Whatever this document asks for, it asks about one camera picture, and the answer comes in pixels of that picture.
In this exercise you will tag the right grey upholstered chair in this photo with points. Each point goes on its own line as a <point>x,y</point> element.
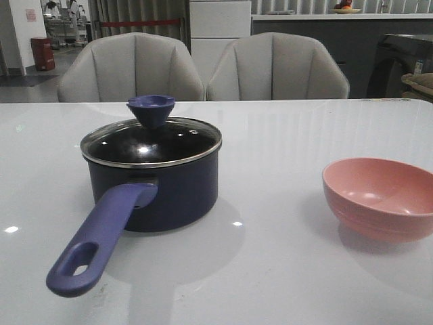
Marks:
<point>276,66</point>

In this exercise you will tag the left grey upholstered chair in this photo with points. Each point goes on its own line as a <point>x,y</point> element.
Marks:
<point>120,67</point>

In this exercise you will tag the pink bowl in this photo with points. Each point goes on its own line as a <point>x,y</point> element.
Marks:
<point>385,200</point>

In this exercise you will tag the beige cushion at right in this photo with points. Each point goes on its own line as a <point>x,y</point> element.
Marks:
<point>418,86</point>

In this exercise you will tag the white cabinet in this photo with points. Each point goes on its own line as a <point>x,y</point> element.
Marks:
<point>214,24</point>

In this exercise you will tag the grey counter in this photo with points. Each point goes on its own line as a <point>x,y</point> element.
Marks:
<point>351,39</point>

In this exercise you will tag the dark appliance at right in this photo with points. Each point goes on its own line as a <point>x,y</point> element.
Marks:
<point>397,55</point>

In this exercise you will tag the red bin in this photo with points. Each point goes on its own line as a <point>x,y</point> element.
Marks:
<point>42,53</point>

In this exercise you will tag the fruit plate on counter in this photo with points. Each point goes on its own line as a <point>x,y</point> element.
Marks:
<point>345,7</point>

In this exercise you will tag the blue saucepan with handle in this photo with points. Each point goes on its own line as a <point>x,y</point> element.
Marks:
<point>137,200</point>

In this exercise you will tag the grey upholstered chair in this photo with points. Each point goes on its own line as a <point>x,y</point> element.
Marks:
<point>120,67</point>
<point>276,66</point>

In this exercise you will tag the glass lid blue knob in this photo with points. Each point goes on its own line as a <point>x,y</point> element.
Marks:
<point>152,139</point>

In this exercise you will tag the red barrier tape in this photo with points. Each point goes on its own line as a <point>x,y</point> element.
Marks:
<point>176,21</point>

